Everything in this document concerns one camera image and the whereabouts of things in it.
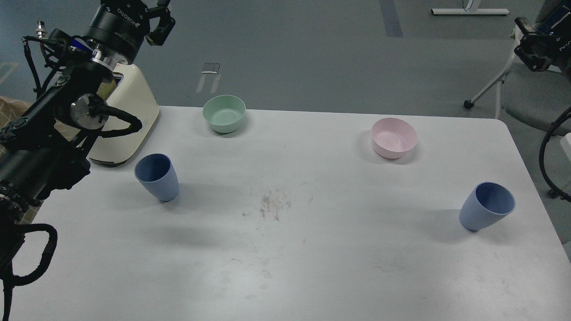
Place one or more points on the toast slice front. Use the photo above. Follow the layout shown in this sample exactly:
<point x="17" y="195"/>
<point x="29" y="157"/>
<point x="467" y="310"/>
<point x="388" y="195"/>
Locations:
<point x="106" y="89"/>

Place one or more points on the white table base foot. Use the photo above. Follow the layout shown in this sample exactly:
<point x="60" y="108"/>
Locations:
<point x="471" y="8"/>

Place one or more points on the green bowl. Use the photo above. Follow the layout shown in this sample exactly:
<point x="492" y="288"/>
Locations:
<point x="224" y="113"/>

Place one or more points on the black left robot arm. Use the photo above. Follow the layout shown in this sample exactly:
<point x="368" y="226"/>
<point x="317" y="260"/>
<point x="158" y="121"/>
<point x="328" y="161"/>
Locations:
<point x="46" y="148"/>

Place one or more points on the blue cup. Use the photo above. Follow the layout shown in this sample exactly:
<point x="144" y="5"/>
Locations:
<point x="487" y="204"/>
<point x="157" y="174"/>

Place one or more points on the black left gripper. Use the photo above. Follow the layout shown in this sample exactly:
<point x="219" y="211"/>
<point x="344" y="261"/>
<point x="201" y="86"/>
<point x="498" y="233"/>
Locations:
<point x="121" y="25"/>

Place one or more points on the beige checkered cloth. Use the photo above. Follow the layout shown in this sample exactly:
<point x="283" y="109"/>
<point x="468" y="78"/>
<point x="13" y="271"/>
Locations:
<point x="11" y="109"/>

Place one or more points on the pink bowl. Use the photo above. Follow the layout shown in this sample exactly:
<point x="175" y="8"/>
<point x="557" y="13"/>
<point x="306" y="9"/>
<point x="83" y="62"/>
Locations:
<point x="392" y="138"/>

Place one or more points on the grey office chair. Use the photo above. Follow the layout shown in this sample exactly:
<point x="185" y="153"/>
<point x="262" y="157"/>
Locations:
<point x="533" y="98"/>

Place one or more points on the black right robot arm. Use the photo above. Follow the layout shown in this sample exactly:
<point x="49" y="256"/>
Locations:
<point x="543" y="44"/>

